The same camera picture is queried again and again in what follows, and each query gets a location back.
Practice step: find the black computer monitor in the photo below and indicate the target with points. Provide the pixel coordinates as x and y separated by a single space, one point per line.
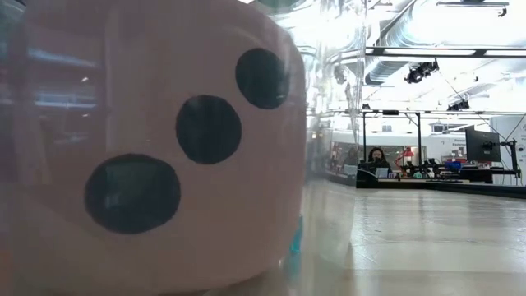
483 146

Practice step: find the whiteboard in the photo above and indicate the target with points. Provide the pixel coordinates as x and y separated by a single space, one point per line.
511 144

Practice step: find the black overhead camera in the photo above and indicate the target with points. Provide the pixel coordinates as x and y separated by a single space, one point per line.
421 72

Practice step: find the large pink foam die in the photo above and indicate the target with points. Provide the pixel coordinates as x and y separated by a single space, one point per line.
164 144

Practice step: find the red desk lamp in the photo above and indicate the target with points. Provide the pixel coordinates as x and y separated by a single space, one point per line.
404 154

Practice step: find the person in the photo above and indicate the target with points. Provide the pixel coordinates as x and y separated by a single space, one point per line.
377 158

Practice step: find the small teal die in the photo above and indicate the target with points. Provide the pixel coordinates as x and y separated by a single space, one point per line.
296 238

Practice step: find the clear plastic bin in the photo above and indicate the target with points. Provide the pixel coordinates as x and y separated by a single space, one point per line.
328 230

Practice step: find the silver ceiling duct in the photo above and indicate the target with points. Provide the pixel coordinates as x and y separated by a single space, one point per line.
384 70

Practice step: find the black gantry frame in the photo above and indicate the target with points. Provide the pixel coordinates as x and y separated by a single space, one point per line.
390 112

